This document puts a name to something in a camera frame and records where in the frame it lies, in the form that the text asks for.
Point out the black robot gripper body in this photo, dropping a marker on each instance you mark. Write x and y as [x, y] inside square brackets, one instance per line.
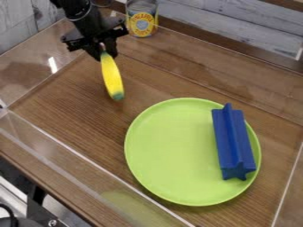
[94, 31]

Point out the yellow toy banana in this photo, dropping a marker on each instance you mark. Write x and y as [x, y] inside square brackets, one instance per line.
[111, 76]

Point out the clear acrylic front wall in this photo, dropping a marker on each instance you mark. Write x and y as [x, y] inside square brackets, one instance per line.
[95, 194]

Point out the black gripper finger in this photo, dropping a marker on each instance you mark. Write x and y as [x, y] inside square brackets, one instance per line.
[93, 50]
[111, 47]

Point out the yellow labelled tin can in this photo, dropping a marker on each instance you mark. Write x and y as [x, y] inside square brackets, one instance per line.
[142, 17]

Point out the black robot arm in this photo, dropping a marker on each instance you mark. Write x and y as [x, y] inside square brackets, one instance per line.
[81, 10]

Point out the black metal table frame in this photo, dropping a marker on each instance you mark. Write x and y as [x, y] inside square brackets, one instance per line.
[22, 201]

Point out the green round plate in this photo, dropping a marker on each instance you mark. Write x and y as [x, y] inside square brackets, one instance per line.
[172, 153]

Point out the blue star-shaped block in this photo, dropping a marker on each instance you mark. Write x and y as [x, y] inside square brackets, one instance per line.
[234, 148]

